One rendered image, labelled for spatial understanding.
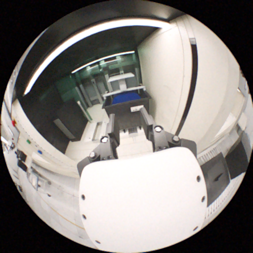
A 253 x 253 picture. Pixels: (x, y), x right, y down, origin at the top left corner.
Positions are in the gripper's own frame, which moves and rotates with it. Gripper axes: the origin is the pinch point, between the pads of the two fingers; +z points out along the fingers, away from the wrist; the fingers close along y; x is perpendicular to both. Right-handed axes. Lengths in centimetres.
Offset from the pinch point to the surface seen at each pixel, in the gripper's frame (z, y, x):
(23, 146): 11, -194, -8
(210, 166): -14, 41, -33
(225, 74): -2.5, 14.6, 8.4
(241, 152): -27, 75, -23
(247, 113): -27, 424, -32
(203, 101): 0.8, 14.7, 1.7
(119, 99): 33.2, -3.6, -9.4
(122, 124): 23.2, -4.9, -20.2
